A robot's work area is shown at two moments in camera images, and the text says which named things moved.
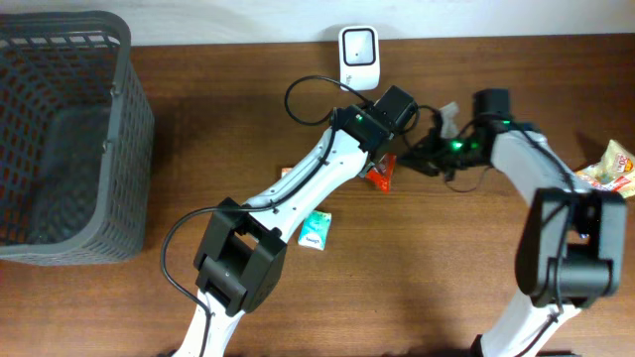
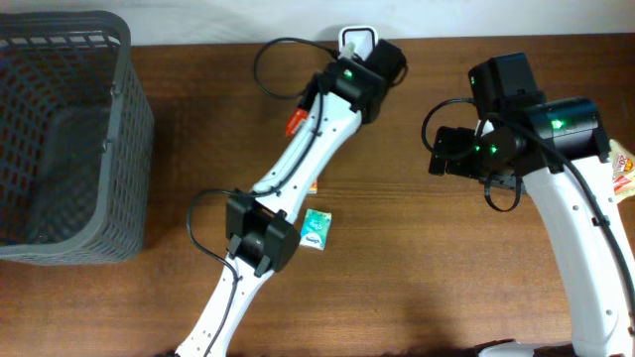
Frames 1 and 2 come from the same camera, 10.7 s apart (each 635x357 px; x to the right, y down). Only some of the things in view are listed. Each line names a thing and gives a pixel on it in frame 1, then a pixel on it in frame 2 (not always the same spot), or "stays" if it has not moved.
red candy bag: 381,176 → 297,117
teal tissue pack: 315,230 stays
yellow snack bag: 615,172 stays
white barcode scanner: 359,53 stays
